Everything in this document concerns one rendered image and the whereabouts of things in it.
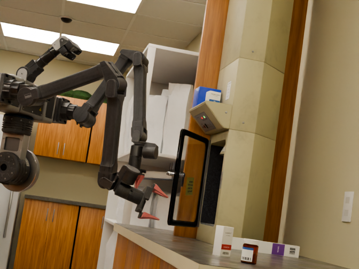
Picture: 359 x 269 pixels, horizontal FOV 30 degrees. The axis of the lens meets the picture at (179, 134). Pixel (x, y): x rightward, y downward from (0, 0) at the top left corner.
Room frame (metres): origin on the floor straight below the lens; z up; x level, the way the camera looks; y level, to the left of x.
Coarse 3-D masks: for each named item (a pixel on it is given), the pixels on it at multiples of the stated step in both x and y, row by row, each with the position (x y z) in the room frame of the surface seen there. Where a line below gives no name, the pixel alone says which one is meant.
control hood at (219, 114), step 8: (200, 104) 2.76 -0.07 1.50; (208, 104) 2.68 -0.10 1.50; (216, 104) 2.69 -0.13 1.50; (224, 104) 2.69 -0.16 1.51; (192, 112) 2.94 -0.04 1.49; (200, 112) 2.83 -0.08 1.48; (208, 112) 2.73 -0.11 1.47; (216, 112) 2.69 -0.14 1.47; (224, 112) 2.69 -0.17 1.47; (216, 120) 2.70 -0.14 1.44; (224, 120) 2.69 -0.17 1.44; (216, 128) 2.78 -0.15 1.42; (224, 128) 2.70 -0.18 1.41
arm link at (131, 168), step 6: (126, 168) 2.60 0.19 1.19; (132, 168) 2.62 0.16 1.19; (120, 174) 2.62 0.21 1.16; (126, 174) 2.60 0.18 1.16; (132, 174) 2.59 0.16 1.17; (138, 174) 2.61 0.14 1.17; (102, 180) 2.63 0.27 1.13; (108, 180) 2.62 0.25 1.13; (114, 180) 2.62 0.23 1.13; (126, 180) 2.60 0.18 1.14; (132, 180) 2.61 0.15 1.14; (108, 186) 2.62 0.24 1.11; (114, 186) 2.65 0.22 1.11
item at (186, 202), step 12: (180, 132) 2.73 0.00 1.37; (192, 144) 2.84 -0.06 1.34; (204, 144) 2.96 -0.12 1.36; (192, 156) 2.86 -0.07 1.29; (204, 156) 2.98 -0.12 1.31; (180, 168) 2.76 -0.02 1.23; (192, 168) 2.87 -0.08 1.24; (180, 180) 2.77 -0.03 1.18; (192, 180) 2.89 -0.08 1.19; (180, 192) 2.79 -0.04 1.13; (192, 192) 2.91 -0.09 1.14; (180, 204) 2.80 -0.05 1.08; (192, 204) 2.92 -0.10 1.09; (168, 216) 2.72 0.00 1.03; (180, 216) 2.82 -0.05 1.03; (192, 216) 2.94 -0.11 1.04
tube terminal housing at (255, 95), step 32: (256, 64) 2.71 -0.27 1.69; (224, 96) 2.85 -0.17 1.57; (256, 96) 2.72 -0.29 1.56; (256, 128) 2.73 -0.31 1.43; (224, 160) 2.70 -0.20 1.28; (256, 160) 2.76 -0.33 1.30; (224, 192) 2.70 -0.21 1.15; (256, 192) 2.79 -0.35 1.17; (224, 224) 2.70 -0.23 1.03; (256, 224) 2.82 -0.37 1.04
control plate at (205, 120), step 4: (204, 112) 2.78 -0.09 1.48; (196, 116) 2.93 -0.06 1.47; (200, 116) 2.87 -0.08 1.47; (200, 120) 2.91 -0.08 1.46; (204, 120) 2.86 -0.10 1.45; (208, 120) 2.80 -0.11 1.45; (200, 124) 2.96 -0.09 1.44; (204, 124) 2.91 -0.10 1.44; (212, 124) 2.80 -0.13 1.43; (204, 128) 2.95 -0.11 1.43; (208, 128) 2.89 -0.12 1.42; (212, 128) 2.83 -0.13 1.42
